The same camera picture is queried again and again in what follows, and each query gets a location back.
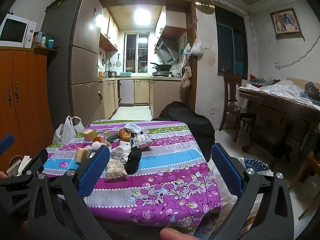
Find beige hood cabinet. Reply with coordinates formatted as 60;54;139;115
154;6;188;40

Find hanging beige cloth bags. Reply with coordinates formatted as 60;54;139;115
180;44;193;90

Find beige wall cabinets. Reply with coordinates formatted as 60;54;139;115
99;7;120;52

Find white power strip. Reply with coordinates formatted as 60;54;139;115
5;155;32;178

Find framed wall picture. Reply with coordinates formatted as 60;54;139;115
269;7;303;40

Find crumpled gold package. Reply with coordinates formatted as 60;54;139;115
117;128;132;140

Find wooden door frame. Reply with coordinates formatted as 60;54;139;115
97;0;198;113

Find dark window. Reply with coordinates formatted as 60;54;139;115
214;5;249;76

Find round gold wall clock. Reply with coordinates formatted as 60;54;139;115
195;0;215;15

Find beige kitchen base cabinets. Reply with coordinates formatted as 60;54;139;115
101;78;183;119

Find black cloth piece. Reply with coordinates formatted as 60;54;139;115
124;146;143;174

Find hanging clear plastic bag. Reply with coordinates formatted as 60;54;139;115
190;38;205;56

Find black wok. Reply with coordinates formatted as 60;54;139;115
150;61;173;71

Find striped floral tablecloth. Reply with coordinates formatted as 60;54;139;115
42;119;223;233

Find large black cloth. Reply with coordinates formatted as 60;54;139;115
151;101;215;162

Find white wall cable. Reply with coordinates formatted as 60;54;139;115
275;36;320;70

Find white medicine box blue print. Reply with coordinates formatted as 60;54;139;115
124;123;141;133

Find barred kitchen window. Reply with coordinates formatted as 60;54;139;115
124;32;150;73

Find person's right hand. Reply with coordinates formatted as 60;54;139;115
159;227;200;240

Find orange wooden cabinet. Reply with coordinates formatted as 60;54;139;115
0;46;59;160

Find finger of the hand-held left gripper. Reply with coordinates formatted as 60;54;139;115
0;134;15;153
17;149;48;179

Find steel range hood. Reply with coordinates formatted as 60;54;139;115
154;35;179;63

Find dark crumpled bag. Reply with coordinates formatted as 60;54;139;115
304;82;320;102

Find white bag blue print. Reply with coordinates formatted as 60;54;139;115
212;156;274;205

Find grey red snack packet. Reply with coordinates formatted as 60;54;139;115
132;134;155;150

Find cardboard sheet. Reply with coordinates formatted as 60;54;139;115
286;77;320;88

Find grey refrigerator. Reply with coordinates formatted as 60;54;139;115
41;0;105;128

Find wooden stool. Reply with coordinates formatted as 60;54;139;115
289;152;320;220

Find plain white plastic bag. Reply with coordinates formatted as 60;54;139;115
53;116;85;143

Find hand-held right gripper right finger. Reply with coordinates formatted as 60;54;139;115
211;143;295;240

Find dark wooden chair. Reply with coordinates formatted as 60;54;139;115
219;72;257;143

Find long white medicine box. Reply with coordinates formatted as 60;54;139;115
118;140;132;155

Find dark wooden desk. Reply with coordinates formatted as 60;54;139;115
237;86;320;160

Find round ceiling lamp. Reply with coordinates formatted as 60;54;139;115
134;9;150;25

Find clear bag brown scraps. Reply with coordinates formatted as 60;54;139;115
104;158;128;182

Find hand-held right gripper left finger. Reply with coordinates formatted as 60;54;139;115
27;145;111;240

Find white microwave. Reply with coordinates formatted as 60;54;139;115
0;14;37;49

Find white cloth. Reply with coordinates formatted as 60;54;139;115
244;80;320;108

